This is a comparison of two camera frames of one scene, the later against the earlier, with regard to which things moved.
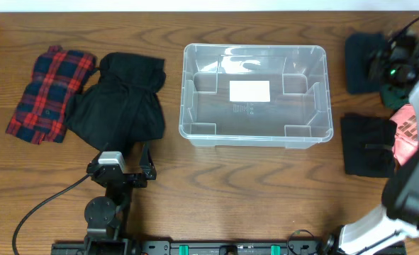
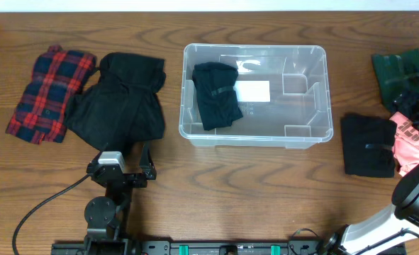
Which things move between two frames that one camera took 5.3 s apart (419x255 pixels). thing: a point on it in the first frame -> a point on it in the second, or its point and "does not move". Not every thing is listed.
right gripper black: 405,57 -> 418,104
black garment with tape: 368,144 does not move
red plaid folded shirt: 41,111 does not move
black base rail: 193,248 does not move
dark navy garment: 357,47 -> 217,98
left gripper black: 147,174 does not move
